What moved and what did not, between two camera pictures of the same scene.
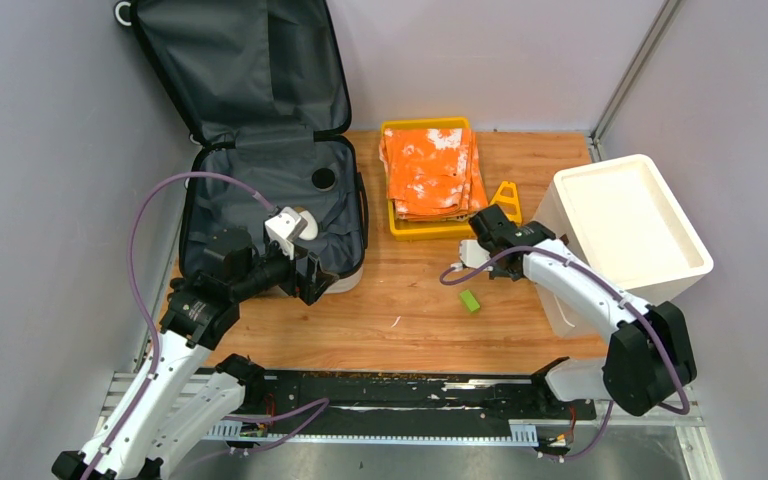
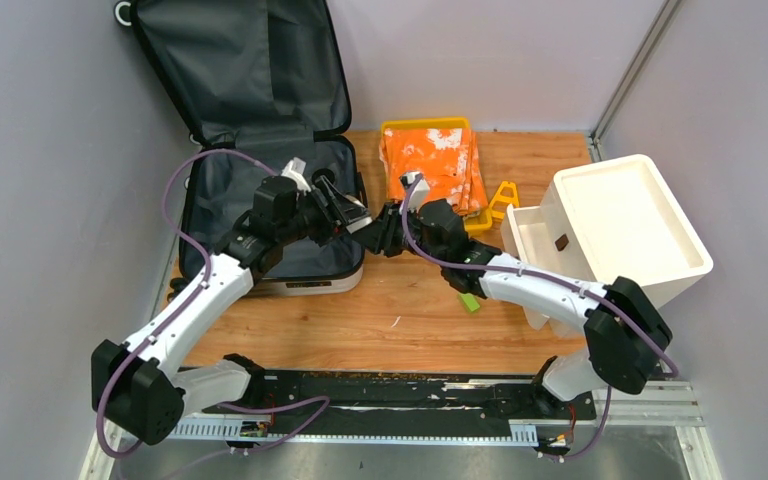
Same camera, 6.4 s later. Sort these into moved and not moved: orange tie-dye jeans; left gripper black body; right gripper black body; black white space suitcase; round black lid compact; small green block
Moved: right gripper black body; left gripper black body
Not moved: small green block; round black lid compact; orange tie-dye jeans; black white space suitcase
